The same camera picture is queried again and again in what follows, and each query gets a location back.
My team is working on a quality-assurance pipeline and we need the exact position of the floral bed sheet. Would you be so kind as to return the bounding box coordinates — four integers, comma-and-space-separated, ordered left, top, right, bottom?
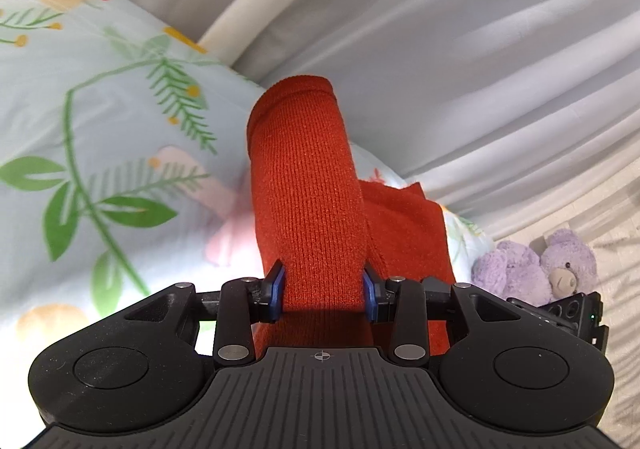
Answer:
0, 0, 496, 360

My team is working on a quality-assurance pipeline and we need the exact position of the red knit sweater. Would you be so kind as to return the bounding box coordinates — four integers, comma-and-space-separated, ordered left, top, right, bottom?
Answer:
246, 74, 457, 361

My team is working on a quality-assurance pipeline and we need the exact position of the white curtain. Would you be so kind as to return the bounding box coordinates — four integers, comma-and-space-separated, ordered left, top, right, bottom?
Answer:
0, 0, 640, 242

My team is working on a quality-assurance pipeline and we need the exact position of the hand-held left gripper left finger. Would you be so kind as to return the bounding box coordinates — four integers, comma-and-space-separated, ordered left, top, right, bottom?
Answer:
122, 260, 287, 371

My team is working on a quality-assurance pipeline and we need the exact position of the purple teddy bear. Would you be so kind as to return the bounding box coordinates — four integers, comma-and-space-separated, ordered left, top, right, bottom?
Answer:
472, 228, 598, 308

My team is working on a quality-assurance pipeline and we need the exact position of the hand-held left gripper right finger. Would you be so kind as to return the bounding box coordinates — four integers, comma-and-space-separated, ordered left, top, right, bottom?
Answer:
363, 265, 521, 371

